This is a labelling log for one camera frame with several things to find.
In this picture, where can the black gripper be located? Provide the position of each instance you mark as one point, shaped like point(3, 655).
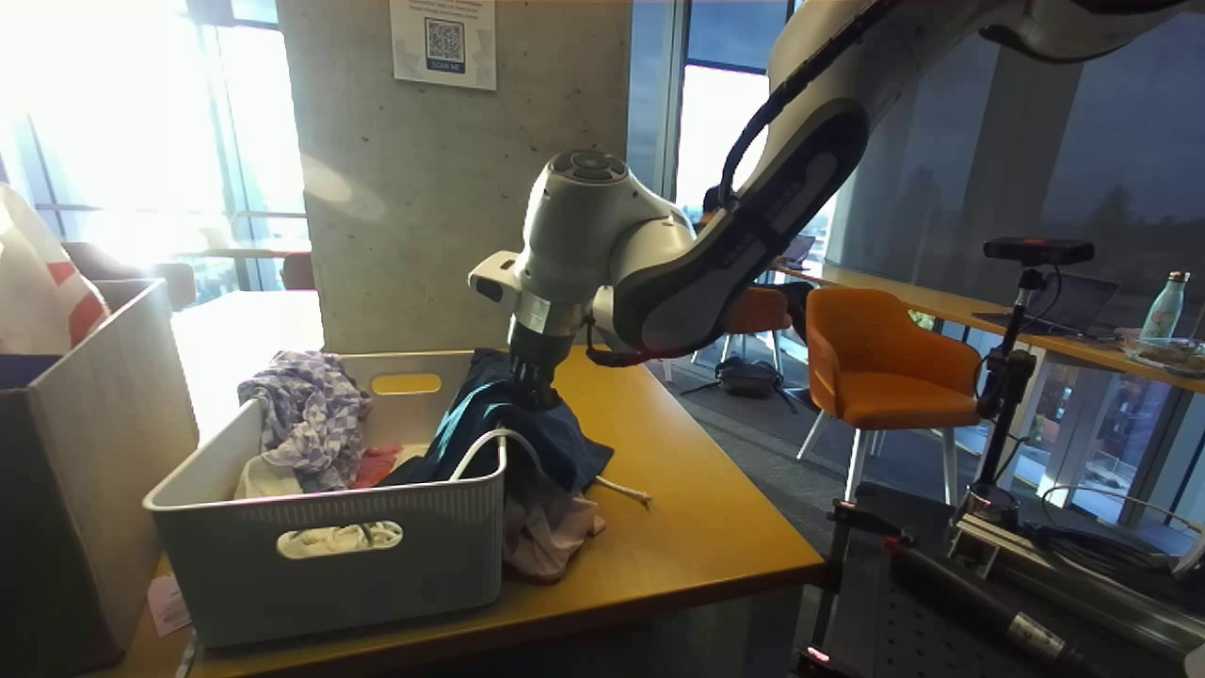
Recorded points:
point(545, 339)

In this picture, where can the dark blue shirt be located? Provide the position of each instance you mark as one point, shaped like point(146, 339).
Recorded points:
point(528, 425)

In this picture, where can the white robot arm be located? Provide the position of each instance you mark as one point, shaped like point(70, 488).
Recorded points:
point(627, 238)

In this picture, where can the grey plastic laundry basket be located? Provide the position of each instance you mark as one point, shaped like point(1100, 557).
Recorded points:
point(212, 577)

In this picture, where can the pink cloth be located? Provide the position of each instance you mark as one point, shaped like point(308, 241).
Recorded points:
point(549, 532)

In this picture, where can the red cloth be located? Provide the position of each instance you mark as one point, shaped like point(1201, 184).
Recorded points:
point(373, 469)

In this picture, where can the yellow wooden table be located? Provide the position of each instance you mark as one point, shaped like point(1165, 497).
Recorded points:
point(678, 502)

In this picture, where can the dark backpack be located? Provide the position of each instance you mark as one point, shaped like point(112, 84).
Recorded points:
point(753, 376)

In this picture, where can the orange chair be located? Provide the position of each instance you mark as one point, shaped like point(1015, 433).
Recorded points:
point(879, 364)
point(760, 308)

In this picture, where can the floral patterned cloth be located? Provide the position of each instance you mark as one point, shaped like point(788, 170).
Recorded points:
point(316, 415)

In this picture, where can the white cloth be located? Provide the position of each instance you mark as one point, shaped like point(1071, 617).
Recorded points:
point(267, 474)

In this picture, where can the wooden counter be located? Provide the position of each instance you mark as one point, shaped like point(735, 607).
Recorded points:
point(956, 302)

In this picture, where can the black perforated breadboard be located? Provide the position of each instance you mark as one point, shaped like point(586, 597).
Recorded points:
point(904, 640)

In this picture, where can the brown cardboard box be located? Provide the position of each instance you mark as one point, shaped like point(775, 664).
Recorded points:
point(89, 474)

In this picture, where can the black cylindrical tube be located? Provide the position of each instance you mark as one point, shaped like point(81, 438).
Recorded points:
point(966, 597)

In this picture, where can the aluminium extrusion profile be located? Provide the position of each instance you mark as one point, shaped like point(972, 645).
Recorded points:
point(1005, 537)

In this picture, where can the white red bag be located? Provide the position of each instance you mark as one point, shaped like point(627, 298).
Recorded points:
point(41, 287)

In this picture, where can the pale green bottle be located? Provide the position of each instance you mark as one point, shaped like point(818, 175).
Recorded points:
point(1165, 314)

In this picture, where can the white printed wall poster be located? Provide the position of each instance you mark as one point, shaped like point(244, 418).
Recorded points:
point(444, 41)

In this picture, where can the black camera stand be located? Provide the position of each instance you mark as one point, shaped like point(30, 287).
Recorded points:
point(1005, 376)

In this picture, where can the black stereo camera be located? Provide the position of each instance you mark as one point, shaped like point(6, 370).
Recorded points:
point(1037, 251)

